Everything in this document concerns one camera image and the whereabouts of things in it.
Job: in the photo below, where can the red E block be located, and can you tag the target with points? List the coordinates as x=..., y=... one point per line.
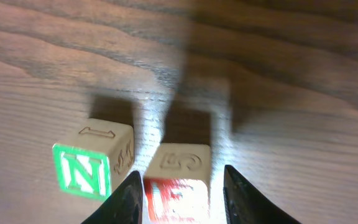
x=176, y=183

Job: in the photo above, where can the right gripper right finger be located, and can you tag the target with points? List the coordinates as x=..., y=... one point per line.
x=245, y=204

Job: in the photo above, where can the green N block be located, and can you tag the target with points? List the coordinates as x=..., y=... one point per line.
x=94, y=159

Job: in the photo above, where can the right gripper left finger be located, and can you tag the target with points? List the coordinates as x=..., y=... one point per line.
x=123, y=206

